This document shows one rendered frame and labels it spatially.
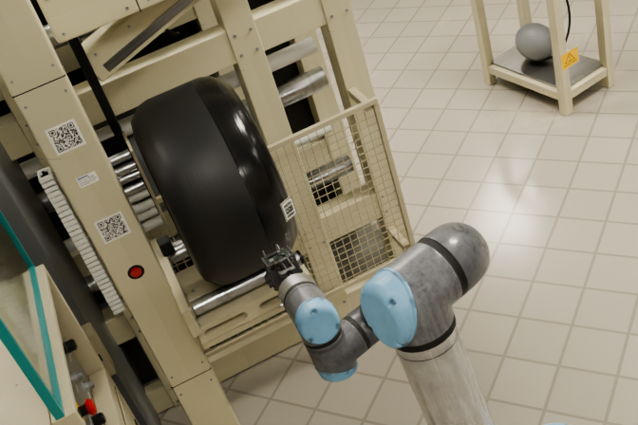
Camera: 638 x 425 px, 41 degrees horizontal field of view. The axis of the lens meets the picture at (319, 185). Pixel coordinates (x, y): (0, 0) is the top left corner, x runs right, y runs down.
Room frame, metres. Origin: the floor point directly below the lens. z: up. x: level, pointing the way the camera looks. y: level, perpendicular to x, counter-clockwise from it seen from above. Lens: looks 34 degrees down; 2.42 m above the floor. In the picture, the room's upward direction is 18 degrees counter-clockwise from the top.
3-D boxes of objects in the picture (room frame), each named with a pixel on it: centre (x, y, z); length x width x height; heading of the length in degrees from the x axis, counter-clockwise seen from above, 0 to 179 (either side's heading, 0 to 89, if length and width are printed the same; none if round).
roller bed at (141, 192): (2.35, 0.61, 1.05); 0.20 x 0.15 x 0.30; 102
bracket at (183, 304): (1.99, 0.49, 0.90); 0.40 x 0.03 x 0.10; 12
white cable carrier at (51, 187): (1.91, 0.64, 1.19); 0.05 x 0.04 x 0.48; 12
